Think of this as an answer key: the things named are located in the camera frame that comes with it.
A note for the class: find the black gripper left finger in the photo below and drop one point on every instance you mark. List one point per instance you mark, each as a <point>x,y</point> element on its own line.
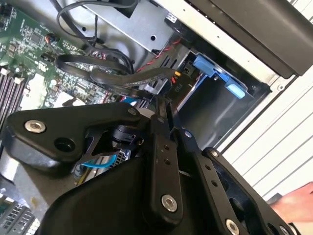
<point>73,122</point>

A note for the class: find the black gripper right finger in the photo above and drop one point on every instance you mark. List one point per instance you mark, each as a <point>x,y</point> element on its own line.
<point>207,176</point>

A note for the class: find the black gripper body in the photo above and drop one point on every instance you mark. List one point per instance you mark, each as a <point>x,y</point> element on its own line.
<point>110,200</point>

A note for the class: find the hard disk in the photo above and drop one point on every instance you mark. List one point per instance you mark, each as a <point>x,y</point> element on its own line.
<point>231,88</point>

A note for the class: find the person's hand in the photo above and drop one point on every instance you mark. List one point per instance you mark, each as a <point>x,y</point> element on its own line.
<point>298,205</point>

